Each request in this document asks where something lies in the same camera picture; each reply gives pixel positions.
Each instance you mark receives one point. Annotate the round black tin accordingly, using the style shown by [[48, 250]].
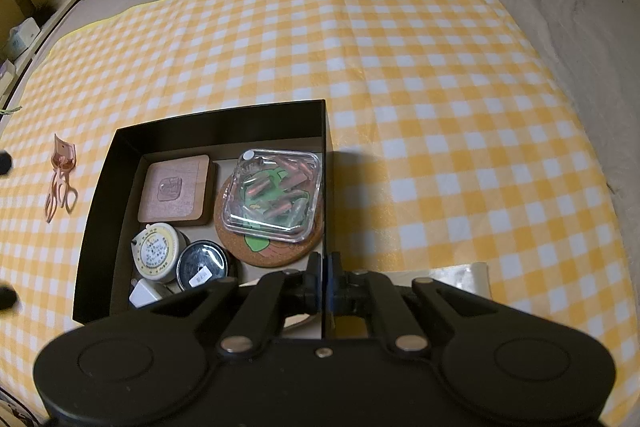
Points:
[[202, 264]]

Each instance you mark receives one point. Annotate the tissue box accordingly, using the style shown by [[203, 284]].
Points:
[[19, 38]]

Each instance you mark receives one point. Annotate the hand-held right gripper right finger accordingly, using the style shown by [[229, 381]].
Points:
[[334, 279]]

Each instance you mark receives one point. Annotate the round cork coaster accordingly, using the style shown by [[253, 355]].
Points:
[[270, 252]]

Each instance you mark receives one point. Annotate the clear plastic box of nails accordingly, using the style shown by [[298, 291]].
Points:
[[272, 192]]

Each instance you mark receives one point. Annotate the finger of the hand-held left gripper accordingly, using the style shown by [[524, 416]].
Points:
[[6, 298], [4, 162]]

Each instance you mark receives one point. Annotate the round white tape measure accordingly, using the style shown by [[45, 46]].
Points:
[[155, 252]]

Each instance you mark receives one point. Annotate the square cork coaster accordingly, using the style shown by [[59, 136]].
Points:
[[172, 192]]

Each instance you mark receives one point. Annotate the pink scissors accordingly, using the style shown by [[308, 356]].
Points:
[[60, 187]]

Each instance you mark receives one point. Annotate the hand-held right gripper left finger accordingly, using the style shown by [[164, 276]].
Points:
[[320, 279]]

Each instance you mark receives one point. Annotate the white plastic packet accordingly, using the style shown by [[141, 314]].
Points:
[[465, 277]]

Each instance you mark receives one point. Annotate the yellow checkered cloth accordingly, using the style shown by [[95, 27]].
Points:
[[425, 107]]

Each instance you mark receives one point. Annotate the black cardboard box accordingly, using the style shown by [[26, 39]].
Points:
[[220, 122]]

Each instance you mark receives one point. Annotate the white power adapter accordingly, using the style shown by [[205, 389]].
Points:
[[147, 294]]

